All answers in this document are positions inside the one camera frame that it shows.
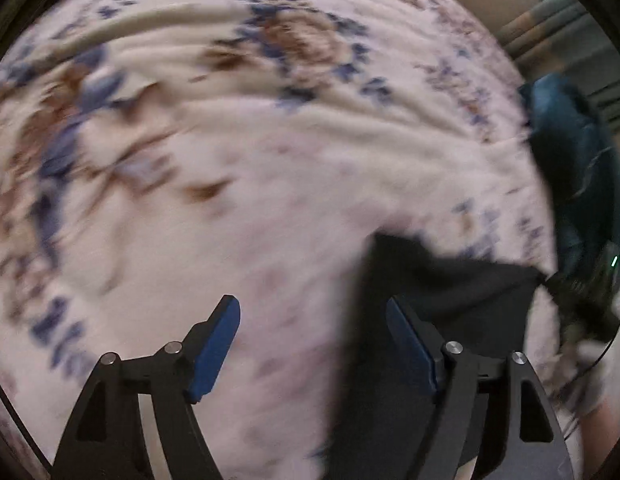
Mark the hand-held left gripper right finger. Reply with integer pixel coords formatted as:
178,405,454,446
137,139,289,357
385,296,577,480

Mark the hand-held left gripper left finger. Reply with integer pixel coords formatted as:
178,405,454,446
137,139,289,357
51,295,241,480

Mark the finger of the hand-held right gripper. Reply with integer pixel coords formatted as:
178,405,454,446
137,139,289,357
537,269,572,302

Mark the dark striped long-sleeve sweater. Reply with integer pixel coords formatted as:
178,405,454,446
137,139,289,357
324,231,547,480

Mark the person's right forearm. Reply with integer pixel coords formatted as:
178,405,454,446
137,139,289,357
547,342,620,466

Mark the teal plush blanket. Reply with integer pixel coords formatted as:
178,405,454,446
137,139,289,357
518,72,620,286

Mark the floral bedspread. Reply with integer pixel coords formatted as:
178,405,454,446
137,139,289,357
0,0,586,480

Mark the grey-green curtain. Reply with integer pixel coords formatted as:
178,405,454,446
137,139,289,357
496,0,620,133

